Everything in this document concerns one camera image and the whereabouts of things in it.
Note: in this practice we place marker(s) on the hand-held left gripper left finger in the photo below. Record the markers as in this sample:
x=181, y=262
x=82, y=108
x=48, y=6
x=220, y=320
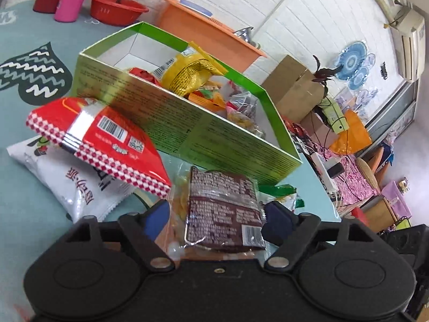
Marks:
x=156, y=218

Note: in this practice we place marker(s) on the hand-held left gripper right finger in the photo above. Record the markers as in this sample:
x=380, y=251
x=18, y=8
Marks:
x=276, y=221

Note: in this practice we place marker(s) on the brown snack packet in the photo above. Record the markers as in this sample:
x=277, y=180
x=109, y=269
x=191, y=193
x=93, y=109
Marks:
x=221, y=208

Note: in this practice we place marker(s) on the red checkered snack bag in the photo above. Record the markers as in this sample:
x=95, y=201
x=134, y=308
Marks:
x=110, y=141

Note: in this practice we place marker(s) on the green cardboard box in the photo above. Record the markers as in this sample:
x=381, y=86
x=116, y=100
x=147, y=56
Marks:
x=207, y=134

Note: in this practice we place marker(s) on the clear packet of yellow beans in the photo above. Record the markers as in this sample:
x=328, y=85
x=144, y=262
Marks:
x=241, y=120

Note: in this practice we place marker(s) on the orange-edged broad bean packet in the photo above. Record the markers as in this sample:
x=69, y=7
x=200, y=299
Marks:
x=201, y=100

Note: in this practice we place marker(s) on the yellow chip bag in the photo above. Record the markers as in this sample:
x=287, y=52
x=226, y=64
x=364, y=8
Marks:
x=187, y=77

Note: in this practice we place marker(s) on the red chocolate bean packet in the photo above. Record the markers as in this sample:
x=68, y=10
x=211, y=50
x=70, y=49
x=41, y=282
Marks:
x=144, y=73

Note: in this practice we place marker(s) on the small green packet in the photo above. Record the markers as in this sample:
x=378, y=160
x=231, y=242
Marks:
x=281, y=190

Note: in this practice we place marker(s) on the clear packet of yellow crisps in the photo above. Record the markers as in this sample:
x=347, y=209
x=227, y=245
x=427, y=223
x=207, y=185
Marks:
x=177, y=194

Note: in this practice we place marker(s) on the white power strip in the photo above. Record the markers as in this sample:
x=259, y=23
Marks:
x=321, y=171

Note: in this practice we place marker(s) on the black power adapter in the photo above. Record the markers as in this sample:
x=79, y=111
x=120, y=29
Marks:
x=334, y=171

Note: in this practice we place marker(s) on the purple floral cloth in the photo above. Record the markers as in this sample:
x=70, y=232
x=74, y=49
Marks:
x=355, y=187

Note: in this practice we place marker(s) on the white snack bag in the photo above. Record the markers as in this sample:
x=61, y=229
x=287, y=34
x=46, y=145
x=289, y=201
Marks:
x=67, y=187

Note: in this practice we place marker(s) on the small brown cardboard box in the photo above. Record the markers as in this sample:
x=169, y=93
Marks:
x=315, y=130

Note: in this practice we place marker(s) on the woven straw fan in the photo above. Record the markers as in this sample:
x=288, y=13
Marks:
x=367, y=174

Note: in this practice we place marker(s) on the orange bag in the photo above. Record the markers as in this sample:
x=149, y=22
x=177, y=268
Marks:
x=352, y=137

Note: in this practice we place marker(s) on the light green carton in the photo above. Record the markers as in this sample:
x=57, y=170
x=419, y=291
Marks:
x=335, y=117

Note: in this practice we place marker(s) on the purple gift bag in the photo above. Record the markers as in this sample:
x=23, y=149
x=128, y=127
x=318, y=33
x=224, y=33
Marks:
x=397, y=198

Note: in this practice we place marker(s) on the large brown cardboard box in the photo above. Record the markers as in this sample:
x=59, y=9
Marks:
x=288, y=87

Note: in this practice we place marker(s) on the teal printed tablecloth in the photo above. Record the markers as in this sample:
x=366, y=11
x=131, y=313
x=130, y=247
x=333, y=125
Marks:
x=16, y=224

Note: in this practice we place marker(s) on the dark purple plant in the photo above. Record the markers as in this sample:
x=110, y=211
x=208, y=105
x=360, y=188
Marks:
x=323, y=72

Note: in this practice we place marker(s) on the small blue paper fan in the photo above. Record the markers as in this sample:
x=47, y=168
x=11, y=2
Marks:
x=360, y=77

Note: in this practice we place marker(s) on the large blue paper fan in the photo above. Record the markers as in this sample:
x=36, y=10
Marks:
x=351, y=62

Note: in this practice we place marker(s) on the pale paper fan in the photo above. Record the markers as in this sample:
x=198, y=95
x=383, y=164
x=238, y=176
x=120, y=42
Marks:
x=370, y=61

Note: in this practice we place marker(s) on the orange plastic basin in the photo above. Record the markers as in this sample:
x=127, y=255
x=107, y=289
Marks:
x=201, y=37

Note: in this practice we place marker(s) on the red plastic basin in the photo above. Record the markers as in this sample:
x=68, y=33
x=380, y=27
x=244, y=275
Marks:
x=110, y=15

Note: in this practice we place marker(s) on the pale blue lid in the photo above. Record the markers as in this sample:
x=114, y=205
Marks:
x=196, y=6

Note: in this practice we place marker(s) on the white air conditioner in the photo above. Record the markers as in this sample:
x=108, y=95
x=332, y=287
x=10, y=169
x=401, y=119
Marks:
x=410, y=40

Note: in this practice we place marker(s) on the black wall sign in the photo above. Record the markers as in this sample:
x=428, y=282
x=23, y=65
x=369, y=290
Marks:
x=383, y=70

